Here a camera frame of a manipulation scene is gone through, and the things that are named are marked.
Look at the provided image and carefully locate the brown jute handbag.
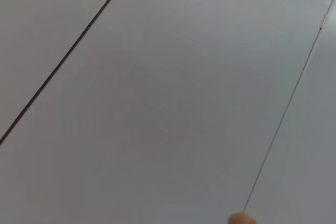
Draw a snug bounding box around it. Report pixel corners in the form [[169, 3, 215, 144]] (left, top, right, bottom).
[[227, 211, 257, 224]]

